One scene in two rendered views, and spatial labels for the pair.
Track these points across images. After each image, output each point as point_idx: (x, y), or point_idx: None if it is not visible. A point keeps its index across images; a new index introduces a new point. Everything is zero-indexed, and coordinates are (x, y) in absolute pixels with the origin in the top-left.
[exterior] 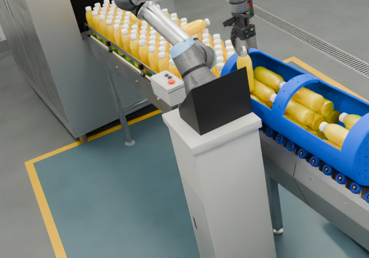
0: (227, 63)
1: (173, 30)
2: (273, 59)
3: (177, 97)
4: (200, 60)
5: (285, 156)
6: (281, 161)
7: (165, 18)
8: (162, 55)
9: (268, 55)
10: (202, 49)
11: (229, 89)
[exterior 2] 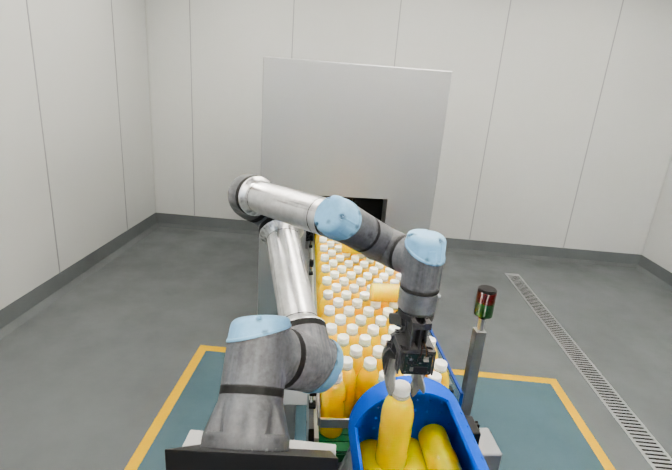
0: (374, 389)
1: (288, 285)
2: (461, 436)
3: (287, 394)
4: (265, 375)
5: None
6: None
7: (290, 258)
8: (328, 311)
9: (457, 421)
10: (297, 351)
11: None
